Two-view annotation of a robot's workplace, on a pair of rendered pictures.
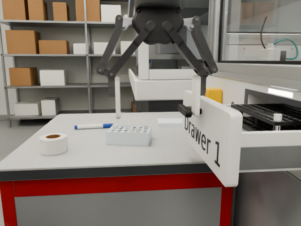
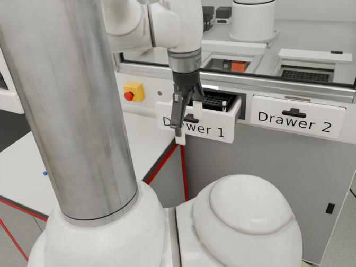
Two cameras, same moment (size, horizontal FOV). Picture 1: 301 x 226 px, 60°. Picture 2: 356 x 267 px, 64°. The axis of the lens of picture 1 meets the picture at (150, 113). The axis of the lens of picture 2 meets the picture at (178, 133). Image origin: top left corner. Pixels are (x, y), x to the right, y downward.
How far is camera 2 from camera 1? 0.75 m
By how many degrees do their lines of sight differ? 55
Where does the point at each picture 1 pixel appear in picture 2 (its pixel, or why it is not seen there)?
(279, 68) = (206, 75)
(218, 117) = (220, 118)
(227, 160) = (232, 133)
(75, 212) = not seen: hidden behind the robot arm
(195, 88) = (200, 108)
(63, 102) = not seen: outside the picture
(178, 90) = not seen: hidden behind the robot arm
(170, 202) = (166, 168)
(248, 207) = (192, 143)
